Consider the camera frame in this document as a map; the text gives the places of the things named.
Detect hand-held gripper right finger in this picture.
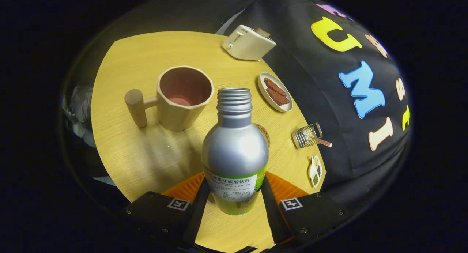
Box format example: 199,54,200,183
260,171,355,246

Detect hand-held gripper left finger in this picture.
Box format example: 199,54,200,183
122,172,211,247

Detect silver juice bottle green label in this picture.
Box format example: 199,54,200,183
200,88,269,216

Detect round brown coaster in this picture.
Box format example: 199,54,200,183
254,123,271,149

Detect beige cup with wooden handle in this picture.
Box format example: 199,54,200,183
124,65,215,132

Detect white divided condiment dish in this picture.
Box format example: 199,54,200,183
308,155,323,188

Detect wooden table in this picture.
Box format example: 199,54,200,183
91,31,327,253

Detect brown meat slices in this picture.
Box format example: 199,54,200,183
264,77,290,106

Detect small white plate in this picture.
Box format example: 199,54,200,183
257,72,293,113

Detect white toaster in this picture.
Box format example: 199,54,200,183
222,24,277,61

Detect metal wire basket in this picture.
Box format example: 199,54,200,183
291,122,323,149

